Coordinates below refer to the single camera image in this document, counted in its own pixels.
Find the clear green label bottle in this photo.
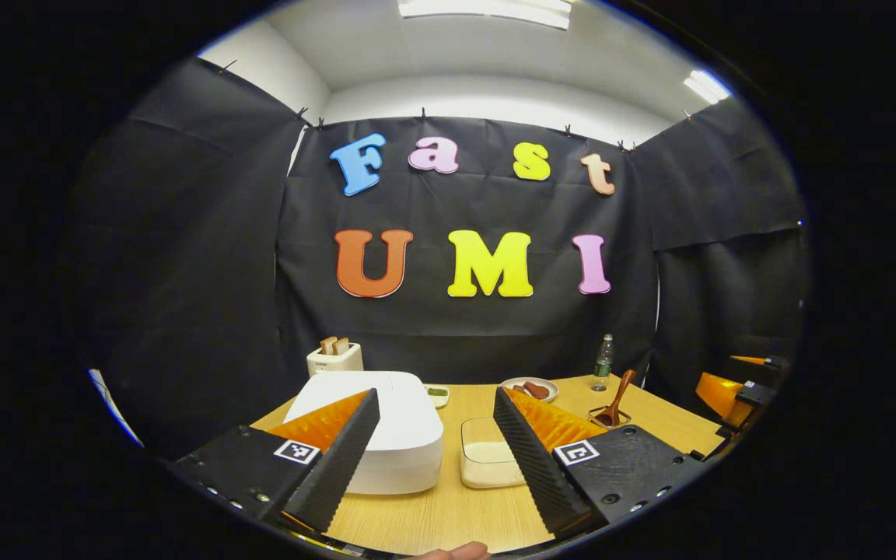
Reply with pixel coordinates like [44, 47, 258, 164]
[591, 334, 614, 392]

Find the large ceiling light panel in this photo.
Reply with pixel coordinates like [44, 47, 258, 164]
[397, 0, 573, 30]

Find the black backdrop cloth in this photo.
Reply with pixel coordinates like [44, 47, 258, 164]
[67, 58, 810, 460]

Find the white toaster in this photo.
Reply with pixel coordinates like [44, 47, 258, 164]
[306, 342, 365, 380]

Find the brown wooden spoon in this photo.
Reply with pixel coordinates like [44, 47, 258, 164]
[602, 369, 638, 426]

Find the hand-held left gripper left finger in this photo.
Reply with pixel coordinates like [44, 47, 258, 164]
[170, 387, 381, 536]

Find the white side table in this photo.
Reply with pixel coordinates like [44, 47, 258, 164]
[89, 369, 145, 448]

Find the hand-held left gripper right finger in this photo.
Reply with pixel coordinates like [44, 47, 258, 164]
[492, 386, 709, 541]

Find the round white plate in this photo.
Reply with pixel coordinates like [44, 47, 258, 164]
[501, 376, 559, 404]

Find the white rice cooker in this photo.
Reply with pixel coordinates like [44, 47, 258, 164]
[283, 370, 445, 496]

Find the clear box of rice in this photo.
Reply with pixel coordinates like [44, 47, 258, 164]
[460, 418, 528, 490]

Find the small ceiling light panel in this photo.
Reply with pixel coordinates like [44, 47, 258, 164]
[683, 70, 731, 104]

